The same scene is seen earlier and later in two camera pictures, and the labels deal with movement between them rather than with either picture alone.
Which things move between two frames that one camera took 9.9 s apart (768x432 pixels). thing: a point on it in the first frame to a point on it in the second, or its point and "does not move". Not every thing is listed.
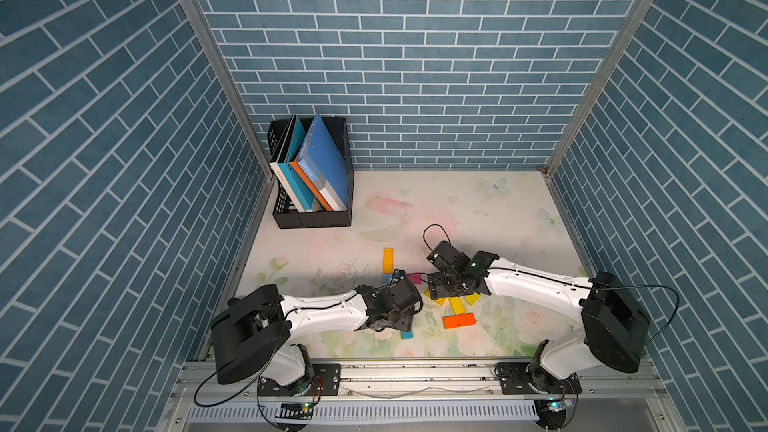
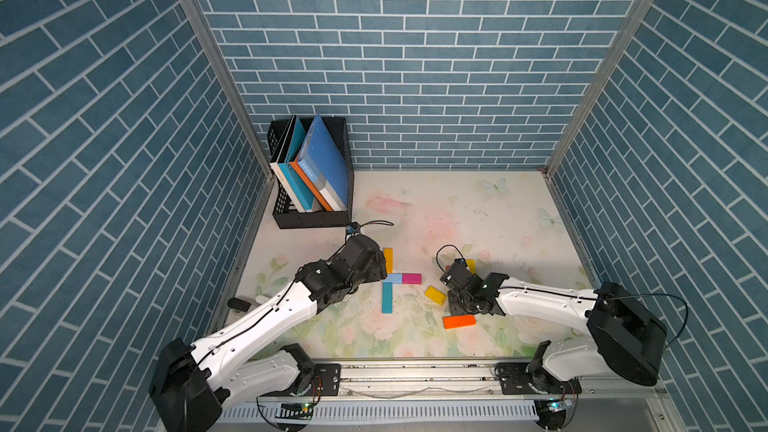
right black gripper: (433, 281) to (452, 307)
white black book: (279, 158) does not move
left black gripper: (406, 323) to (377, 267)
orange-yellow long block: (388, 261) does not move
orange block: (458, 321) does not move
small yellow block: (440, 301) does not move
